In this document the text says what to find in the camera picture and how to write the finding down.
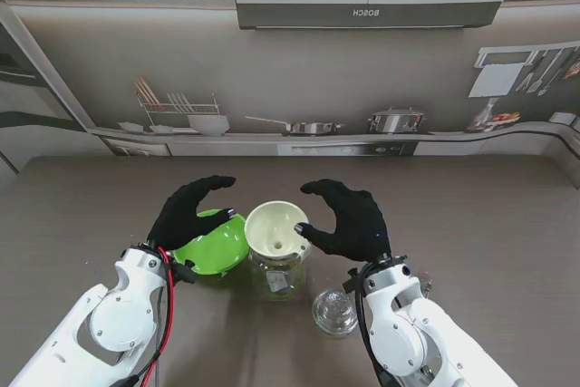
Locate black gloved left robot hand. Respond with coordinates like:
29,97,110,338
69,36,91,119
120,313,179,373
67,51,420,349
147,174,237,252

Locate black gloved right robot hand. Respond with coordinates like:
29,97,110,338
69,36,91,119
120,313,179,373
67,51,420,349
300,179,393,264

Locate green plastic bowl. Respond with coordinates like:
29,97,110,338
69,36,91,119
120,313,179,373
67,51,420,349
171,208,250,276

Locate cream plastic funnel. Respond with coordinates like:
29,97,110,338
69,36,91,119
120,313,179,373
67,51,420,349
244,199,314,269

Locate clear glass jar lid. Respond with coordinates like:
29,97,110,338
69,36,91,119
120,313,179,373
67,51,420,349
312,289,362,339

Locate clear glass jar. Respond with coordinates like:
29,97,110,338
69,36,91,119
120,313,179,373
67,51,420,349
247,250,308,303

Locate mung beans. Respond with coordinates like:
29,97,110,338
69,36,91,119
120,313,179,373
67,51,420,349
257,264,305,303

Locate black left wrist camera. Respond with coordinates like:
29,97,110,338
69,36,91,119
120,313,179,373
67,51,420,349
171,259,198,285

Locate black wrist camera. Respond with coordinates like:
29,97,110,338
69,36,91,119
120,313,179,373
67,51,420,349
343,268,363,295
171,259,198,285

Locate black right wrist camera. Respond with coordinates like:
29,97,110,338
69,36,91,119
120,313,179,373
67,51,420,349
343,268,363,295

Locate red and black arm cable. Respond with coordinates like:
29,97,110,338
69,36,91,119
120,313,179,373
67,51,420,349
117,246,180,387

